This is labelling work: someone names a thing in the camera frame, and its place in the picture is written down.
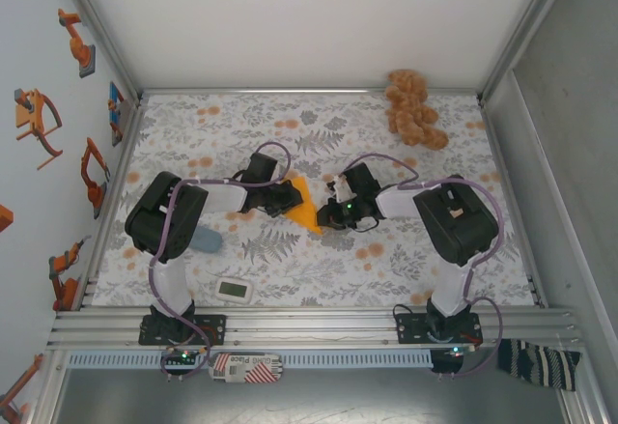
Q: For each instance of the orange cloth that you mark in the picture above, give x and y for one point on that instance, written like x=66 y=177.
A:
x=304 y=211

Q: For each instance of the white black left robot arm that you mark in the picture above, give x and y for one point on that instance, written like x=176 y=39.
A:
x=224 y=199

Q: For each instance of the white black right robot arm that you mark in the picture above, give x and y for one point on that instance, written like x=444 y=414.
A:
x=396 y=202

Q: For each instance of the floral print tablecloth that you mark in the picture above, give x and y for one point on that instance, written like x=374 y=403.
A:
x=289 y=274

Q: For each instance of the brown plush toy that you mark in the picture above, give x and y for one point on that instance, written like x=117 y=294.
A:
x=410 y=105

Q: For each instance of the blue grey oval pad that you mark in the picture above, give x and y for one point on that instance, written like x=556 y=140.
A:
x=210 y=243

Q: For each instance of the white digital timer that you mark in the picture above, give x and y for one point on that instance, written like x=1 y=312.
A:
x=233 y=290

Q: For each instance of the blue and orange sticker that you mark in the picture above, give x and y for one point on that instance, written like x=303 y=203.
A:
x=116 y=105

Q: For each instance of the red white striped label tag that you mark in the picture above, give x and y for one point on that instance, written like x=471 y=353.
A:
x=246 y=368

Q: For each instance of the small black circuit board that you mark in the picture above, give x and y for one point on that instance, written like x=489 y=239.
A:
x=454 y=354
x=186 y=356

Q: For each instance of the orange claw gripper sticker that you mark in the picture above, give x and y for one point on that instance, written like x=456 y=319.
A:
x=26 y=115

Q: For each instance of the black white striped sock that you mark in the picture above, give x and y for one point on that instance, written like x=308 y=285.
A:
x=536 y=363

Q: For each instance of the aluminium cross rail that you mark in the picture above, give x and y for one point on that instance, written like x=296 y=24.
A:
x=265 y=91

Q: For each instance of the aluminium rail base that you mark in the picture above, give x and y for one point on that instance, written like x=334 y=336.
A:
x=314 y=327

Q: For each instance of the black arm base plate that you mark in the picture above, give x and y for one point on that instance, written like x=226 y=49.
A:
x=408 y=330
x=215 y=330

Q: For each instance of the aluminium side rail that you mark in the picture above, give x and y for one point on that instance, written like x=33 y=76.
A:
x=496 y=144
x=111 y=211

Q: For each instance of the aluminium frame post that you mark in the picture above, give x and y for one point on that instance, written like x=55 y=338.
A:
x=103 y=33
x=524 y=33

